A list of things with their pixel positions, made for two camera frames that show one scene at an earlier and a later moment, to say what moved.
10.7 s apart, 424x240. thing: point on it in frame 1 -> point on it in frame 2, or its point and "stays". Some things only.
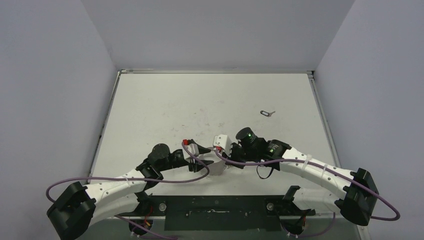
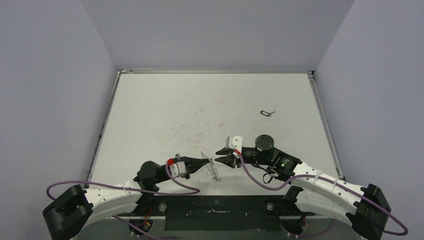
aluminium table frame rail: [311, 77] stays
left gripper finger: [198, 166] stays
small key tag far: [266, 113] stays
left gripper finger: [202, 150] -> [188, 161]
